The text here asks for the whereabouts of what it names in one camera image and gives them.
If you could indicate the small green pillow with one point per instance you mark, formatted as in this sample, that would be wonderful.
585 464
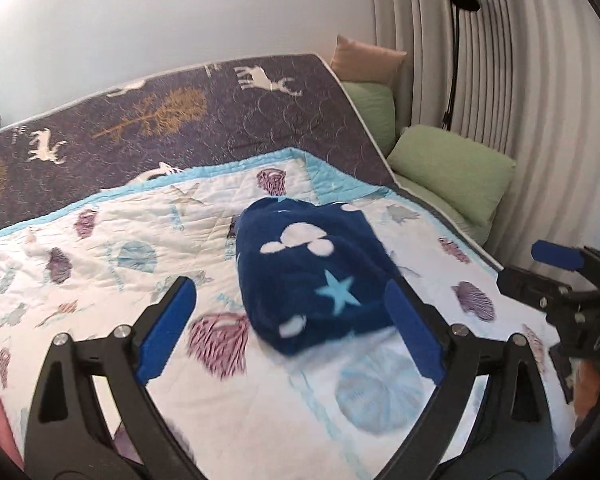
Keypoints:
372 115

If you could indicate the large green pillow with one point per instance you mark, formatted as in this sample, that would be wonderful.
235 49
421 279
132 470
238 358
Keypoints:
450 170

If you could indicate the white pleated curtain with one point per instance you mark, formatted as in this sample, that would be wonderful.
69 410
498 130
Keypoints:
530 85

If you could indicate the blue fleece garment white spots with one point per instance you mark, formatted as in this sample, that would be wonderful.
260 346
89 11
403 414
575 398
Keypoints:
315 280

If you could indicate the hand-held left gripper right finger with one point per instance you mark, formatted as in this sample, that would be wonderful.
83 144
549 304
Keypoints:
415 332

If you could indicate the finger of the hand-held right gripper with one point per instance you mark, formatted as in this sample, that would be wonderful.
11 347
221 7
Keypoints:
530 285
555 255

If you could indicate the peach pillow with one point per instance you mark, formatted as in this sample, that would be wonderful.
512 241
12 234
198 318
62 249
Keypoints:
367 60

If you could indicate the white seashell print quilt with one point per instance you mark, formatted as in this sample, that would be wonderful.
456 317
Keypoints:
130 240

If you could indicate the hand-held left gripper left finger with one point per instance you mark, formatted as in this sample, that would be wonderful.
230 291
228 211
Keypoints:
167 330

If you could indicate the purple deer print bedspread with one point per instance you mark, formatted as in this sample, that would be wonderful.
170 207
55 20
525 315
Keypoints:
180 120

